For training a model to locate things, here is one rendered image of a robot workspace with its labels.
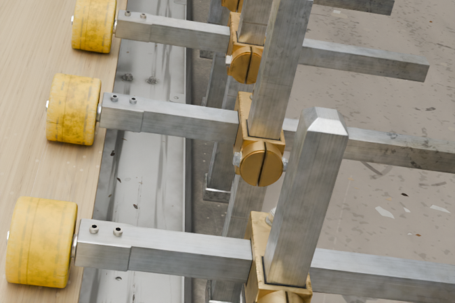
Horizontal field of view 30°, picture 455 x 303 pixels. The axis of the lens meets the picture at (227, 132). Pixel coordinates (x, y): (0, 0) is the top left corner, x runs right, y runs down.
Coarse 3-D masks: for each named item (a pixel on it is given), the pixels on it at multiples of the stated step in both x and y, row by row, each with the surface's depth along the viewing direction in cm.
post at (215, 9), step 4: (212, 0) 168; (216, 0) 168; (220, 0) 168; (212, 4) 168; (216, 4) 168; (220, 4) 168; (212, 8) 169; (216, 8) 169; (220, 8) 169; (212, 12) 169; (216, 12) 169; (220, 12) 169; (208, 16) 172; (212, 16) 170; (216, 16) 170; (220, 16) 170; (208, 20) 171; (212, 20) 170; (216, 20) 170; (216, 24) 170
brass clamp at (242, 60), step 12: (228, 24) 126; (228, 48) 122; (240, 48) 117; (252, 48) 117; (228, 60) 117; (240, 60) 116; (252, 60) 116; (228, 72) 119; (240, 72) 117; (252, 72) 117
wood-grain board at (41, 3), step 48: (0, 0) 132; (48, 0) 135; (0, 48) 119; (48, 48) 121; (0, 96) 108; (48, 96) 110; (0, 144) 98; (48, 144) 100; (96, 144) 102; (0, 192) 91; (48, 192) 92; (96, 192) 96; (0, 240) 84; (0, 288) 78; (48, 288) 80
